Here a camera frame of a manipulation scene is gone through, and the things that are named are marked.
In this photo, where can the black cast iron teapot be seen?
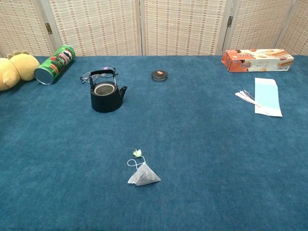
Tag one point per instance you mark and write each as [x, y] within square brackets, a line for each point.
[106, 103]

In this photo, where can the thin-framed eyeglasses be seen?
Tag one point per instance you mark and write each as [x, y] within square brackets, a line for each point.
[87, 76]

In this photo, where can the green Pringles can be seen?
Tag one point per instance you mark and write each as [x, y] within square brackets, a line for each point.
[57, 62]

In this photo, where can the woven folding screen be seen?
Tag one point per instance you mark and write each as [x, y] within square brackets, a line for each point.
[96, 24]

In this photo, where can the pyramid tea bag with tag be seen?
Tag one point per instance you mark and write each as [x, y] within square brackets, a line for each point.
[144, 176]

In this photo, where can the white and light-blue envelope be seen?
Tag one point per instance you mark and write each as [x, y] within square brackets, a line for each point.
[267, 96]

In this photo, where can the brass screen hinge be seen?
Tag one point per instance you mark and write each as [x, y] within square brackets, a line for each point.
[49, 28]
[230, 21]

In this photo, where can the blue tablecloth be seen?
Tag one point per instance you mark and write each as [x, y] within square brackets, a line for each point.
[192, 144]

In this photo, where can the yellow plush toy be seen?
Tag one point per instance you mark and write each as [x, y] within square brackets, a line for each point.
[21, 65]

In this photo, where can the black teapot lid brown knob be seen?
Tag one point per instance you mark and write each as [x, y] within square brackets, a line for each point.
[159, 76]

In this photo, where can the orange biscuit box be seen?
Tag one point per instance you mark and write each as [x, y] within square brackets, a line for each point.
[260, 60]

